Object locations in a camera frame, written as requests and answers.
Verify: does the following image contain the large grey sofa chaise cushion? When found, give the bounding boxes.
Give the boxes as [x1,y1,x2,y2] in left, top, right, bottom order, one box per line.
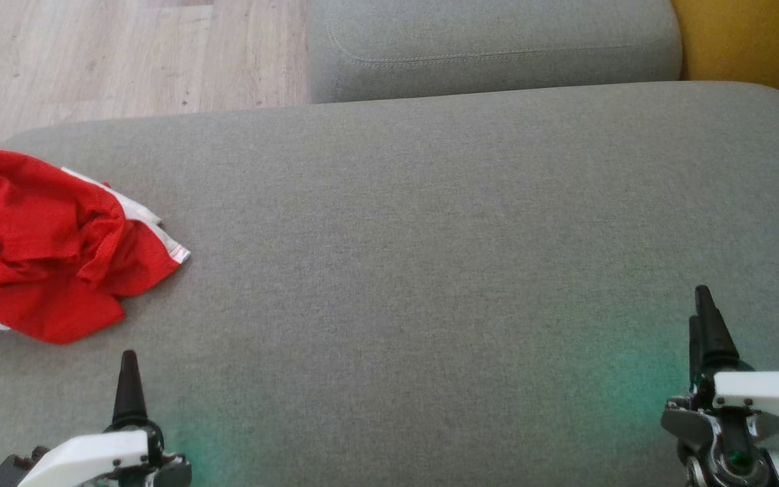
[0,81,779,487]

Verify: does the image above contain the red shorts with white band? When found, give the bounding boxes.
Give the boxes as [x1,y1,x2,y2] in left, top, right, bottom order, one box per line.
[0,146,191,346]

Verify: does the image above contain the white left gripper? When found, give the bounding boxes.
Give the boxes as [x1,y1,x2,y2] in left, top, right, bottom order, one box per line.
[18,350,193,487]

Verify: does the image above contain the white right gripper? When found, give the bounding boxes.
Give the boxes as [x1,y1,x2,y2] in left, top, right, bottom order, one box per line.
[660,285,779,487]

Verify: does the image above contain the yellow sofa backrest cushion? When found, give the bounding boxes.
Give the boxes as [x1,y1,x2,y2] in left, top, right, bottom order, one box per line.
[671,0,779,119]

